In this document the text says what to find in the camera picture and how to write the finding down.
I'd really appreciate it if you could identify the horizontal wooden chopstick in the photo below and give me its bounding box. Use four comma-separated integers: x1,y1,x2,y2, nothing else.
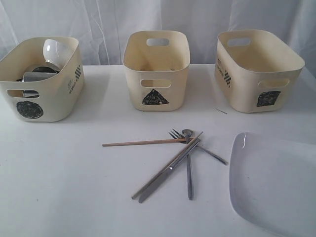
102,138,186,147

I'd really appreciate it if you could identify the steel table knife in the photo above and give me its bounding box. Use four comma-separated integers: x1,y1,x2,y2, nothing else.
138,138,200,203

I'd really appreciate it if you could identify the diagonal wooden chopstick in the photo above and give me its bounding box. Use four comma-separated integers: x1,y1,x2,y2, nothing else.
131,131,203,199

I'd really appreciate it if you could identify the white ceramic bowl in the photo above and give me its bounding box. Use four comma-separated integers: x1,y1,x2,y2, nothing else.
42,39,73,69

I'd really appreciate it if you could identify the steel fork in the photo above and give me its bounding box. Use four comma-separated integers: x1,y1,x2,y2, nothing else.
169,129,228,165

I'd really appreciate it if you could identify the steel spoon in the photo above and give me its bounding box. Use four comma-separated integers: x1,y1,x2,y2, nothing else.
182,129,194,200

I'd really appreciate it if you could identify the cream bin with triangle mark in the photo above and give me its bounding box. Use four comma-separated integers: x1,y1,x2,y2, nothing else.
123,31,190,111

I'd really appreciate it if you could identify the cream bin with square mark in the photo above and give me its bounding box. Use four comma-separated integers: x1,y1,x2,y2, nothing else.
214,30,305,113

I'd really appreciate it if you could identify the tall steel mug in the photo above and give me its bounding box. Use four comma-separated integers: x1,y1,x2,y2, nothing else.
17,72,57,98

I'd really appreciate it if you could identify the white curtain backdrop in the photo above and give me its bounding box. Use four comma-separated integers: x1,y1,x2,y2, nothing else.
0,0,316,72

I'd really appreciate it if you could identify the white square plate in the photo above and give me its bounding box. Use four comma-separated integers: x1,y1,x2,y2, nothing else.
229,132,316,237

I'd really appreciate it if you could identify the cream bin with circle mark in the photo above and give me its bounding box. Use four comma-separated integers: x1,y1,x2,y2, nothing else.
0,37,84,122

